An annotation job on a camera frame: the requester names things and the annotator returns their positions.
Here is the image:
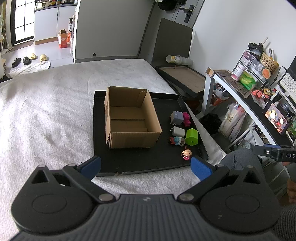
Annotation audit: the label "stack of paper cups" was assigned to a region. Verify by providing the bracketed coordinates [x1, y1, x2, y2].
[166, 55, 193, 65]

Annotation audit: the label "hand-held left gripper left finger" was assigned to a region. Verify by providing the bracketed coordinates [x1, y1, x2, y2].
[30, 156, 116, 205]

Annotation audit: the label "black tray with brown inside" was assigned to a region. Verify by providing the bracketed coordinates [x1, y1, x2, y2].
[155, 65, 206, 98]

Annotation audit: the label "red plush toy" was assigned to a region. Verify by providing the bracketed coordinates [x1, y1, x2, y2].
[252, 89, 270, 99]

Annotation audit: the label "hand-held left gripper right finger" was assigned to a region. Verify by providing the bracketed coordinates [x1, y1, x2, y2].
[177, 156, 265, 205]

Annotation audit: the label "row of countertop bottles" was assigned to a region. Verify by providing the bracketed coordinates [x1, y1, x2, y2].
[35, 0, 78, 10]

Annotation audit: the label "green wipes packet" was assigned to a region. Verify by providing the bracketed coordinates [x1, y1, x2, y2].
[239, 71, 257, 91]

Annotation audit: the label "pink and white jar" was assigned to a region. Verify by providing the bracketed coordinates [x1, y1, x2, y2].
[231, 63, 247, 81]

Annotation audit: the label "black hanging clothes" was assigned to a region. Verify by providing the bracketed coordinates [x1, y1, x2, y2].
[154, 0, 178, 11]

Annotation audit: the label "brown cardboard box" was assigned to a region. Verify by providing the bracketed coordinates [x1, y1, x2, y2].
[104, 86, 162, 149]

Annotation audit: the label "black trash bag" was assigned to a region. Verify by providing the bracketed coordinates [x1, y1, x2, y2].
[199, 113, 222, 135]

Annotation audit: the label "white keyboard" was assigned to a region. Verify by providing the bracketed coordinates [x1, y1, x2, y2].
[279, 73, 296, 102]

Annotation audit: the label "white cabinet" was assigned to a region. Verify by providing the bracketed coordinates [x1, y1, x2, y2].
[34, 3, 78, 45]

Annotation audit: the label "clear drawer organizer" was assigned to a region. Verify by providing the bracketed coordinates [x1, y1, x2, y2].
[239, 50, 271, 82]

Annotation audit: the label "dark grey board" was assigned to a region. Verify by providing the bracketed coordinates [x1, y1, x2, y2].
[151, 18, 193, 67]

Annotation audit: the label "white plastic bag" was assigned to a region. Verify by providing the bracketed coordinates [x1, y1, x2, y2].
[218, 104, 247, 142]

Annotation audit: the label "white floor mat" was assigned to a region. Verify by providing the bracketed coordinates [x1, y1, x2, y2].
[9, 61, 51, 78]

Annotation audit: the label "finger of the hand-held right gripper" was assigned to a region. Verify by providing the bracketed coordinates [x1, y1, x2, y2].
[253, 144, 281, 159]

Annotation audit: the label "black framed glass door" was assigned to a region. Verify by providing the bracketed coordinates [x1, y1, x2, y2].
[10, 0, 35, 45]

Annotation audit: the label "person's right hand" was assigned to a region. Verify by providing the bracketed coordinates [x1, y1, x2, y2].
[282, 161, 296, 205]

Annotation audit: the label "blue and red figurine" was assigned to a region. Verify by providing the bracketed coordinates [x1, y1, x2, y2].
[169, 136, 186, 147]

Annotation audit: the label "tablet with lit screen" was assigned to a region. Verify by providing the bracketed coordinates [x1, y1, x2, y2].
[264, 101, 290, 135]

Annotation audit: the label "orange cardboard box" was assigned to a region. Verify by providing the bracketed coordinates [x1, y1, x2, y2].
[58, 29, 71, 49]

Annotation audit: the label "grey door lock handle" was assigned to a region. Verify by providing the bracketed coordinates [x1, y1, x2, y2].
[180, 5, 195, 22]

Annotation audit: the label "green toy house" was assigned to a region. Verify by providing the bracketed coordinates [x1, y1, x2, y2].
[185, 128, 199, 146]

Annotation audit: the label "white charger plug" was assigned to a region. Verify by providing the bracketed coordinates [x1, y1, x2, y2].
[169, 126, 185, 138]

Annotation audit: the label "white desk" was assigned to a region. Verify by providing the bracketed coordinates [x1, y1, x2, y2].
[201, 67, 296, 149]

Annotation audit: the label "grey toy house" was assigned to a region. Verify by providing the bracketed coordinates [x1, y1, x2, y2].
[170, 111, 185, 126]

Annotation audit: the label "woven basket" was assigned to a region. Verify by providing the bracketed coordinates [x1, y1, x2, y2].
[260, 52, 280, 75]

